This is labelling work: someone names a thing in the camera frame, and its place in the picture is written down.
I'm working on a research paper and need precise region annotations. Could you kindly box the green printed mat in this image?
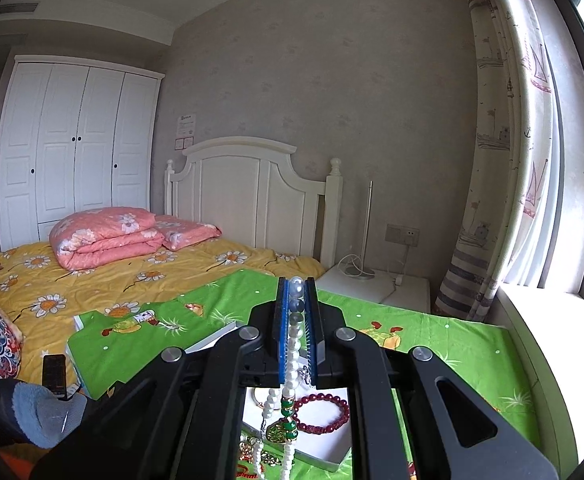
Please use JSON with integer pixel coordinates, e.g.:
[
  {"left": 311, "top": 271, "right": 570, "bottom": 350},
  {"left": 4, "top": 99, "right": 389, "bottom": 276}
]
[{"left": 67, "top": 269, "right": 547, "bottom": 480}]

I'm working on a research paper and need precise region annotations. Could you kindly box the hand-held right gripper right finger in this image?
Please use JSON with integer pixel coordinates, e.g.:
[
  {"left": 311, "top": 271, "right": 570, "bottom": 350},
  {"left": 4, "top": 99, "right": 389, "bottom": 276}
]
[{"left": 304, "top": 277, "right": 557, "bottom": 480}]

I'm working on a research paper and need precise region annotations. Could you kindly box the grey blue sock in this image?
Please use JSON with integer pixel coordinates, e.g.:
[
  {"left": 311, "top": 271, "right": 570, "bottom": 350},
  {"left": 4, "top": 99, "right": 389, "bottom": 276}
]
[{"left": 12, "top": 379, "right": 91, "bottom": 450}]

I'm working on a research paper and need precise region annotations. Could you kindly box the black remote control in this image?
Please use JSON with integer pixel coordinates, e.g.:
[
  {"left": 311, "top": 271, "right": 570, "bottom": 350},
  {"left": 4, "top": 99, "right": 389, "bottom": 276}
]
[{"left": 41, "top": 353, "right": 68, "bottom": 401}]

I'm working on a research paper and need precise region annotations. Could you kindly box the paper wall notice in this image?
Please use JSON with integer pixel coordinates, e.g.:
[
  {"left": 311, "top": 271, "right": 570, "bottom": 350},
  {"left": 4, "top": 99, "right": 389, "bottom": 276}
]
[{"left": 174, "top": 113, "right": 198, "bottom": 151}]

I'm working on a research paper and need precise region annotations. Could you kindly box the white wooden headboard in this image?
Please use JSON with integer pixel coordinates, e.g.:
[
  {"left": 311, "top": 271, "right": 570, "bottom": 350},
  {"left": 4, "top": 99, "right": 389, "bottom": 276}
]
[{"left": 164, "top": 136, "right": 345, "bottom": 267}]

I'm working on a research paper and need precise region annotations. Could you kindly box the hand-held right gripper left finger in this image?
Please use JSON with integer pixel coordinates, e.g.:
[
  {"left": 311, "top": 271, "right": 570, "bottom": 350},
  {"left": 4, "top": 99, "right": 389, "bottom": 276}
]
[{"left": 32, "top": 276, "right": 293, "bottom": 480}]

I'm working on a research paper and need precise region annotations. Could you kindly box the printed striped curtain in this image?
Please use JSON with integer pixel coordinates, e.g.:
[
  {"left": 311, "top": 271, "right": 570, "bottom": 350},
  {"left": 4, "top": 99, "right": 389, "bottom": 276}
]
[{"left": 434, "top": 0, "right": 566, "bottom": 322}]

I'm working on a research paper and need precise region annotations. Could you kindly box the pink floral quilt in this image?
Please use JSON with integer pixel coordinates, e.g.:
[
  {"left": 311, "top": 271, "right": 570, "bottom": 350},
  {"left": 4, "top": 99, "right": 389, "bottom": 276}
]
[{"left": 48, "top": 206, "right": 165, "bottom": 271}]

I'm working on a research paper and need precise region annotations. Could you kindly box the dark red bead bracelet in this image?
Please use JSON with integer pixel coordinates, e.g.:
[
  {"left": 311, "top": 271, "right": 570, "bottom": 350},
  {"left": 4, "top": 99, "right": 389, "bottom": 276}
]
[{"left": 293, "top": 394, "right": 351, "bottom": 435}]

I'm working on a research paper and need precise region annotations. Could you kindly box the yellow floral bedsheet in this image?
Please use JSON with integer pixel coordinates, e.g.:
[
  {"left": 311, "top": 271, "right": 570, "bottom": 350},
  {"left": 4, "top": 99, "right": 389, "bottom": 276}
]
[{"left": 0, "top": 237, "right": 325, "bottom": 392}]

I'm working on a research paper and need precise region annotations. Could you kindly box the silver grey cardboard box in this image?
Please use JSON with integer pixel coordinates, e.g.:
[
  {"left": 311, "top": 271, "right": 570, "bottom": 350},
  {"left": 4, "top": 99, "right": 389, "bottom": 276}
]
[{"left": 187, "top": 320, "right": 355, "bottom": 474}]

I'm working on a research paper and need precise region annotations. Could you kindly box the white wardrobe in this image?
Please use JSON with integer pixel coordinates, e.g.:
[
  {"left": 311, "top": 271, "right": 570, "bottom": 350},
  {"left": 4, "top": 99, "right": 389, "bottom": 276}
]
[{"left": 0, "top": 55, "right": 165, "bottom": 254}]

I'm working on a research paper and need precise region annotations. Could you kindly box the white pearl necklace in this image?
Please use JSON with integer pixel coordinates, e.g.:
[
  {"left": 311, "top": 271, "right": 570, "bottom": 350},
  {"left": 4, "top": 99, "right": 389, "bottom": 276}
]
[{"left": 251, "top": 275, "right": 307, "bottom": 480}]

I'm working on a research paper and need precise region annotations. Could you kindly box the ceiling air vent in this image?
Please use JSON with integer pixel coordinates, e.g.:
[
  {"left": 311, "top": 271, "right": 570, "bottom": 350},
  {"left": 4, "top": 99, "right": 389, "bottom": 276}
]
[{"left": 0, "top": 2, "right": 41, "bottom": 16}]

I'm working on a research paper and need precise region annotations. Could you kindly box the pink floral pillow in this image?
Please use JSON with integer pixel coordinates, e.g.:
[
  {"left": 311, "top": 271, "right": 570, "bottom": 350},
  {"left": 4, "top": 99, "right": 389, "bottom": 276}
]
[{"left": 154, "top": 214, "right": 223, "bottom": 252}]

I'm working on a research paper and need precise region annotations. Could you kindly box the white cable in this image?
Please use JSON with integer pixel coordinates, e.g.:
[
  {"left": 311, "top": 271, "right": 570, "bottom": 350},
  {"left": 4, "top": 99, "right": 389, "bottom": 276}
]
[{"left": 337, "top": 244, "right": 413, "bottom": 287}]

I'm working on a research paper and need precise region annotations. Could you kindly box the white nightstand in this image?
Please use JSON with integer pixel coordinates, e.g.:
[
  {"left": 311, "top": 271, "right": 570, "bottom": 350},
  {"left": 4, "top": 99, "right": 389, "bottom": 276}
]
[{"left": 316, "top": 266, "right": 431, "bottom": 318}]

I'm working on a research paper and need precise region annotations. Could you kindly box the wall socket plate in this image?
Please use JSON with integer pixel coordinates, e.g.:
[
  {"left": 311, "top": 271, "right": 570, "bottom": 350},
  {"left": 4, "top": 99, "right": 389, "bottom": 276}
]
[{"left": 385, "top": 223, "right": 421, "bottom": 247}]

